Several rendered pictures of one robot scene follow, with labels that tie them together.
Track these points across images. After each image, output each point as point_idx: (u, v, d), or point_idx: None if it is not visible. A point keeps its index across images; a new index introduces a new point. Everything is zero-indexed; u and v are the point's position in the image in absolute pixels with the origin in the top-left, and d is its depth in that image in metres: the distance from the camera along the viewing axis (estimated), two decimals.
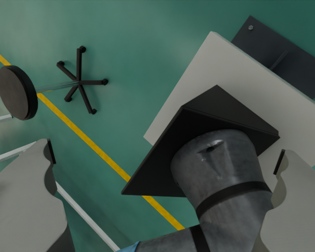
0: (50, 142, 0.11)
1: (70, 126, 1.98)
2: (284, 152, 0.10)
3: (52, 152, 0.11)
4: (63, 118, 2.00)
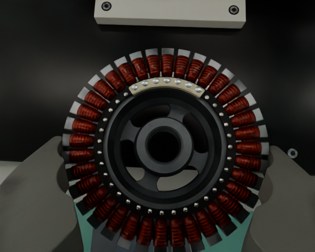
0: None
1: None
2: (269, 148, 0.11)
3: (66, 150, 0.11)
4: None
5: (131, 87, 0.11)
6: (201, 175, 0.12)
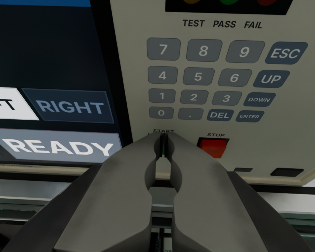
0: (163, 137, 0.12)
1: None
2: (168, 136, 0.12)
3: (162, 147, 0.12)
4: None
5: None
6: None
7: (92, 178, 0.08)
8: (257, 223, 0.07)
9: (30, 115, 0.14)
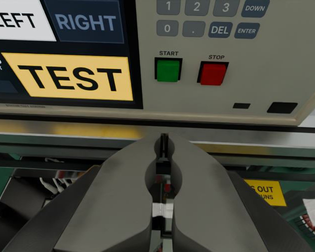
0: (163, 137, 0.12)
1: None
2: (168, 136, 0.12)
3: (162, 147, 0.12)
4: None
5: None
6: None
7: (92, 178, 0.08)
8: (257, 223, 0.07)
9: (48, 34, 0.15)
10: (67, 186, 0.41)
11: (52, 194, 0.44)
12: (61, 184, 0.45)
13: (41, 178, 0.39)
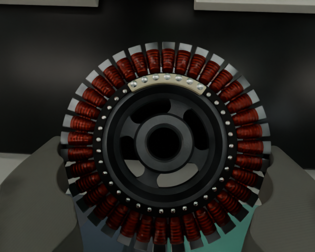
0: None
1: None
2: None
3: None
4: None
5: (130, 83, 0.11)
6: (201, 172, 0.12)
7: None
8: None
9: None
10: None
11: None
12: None
13: None
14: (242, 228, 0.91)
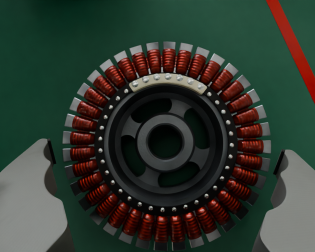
0: (50, 142, 0.11)
1: None
2: (284, 152, 0.10)
3: (52, 152, 0.11)
4: None
5: (131, 83, 0.11)
6: (202, 171, 0.12)
7: None
8: None
9: None
10: None
11: None
12: None
13: None
14: None
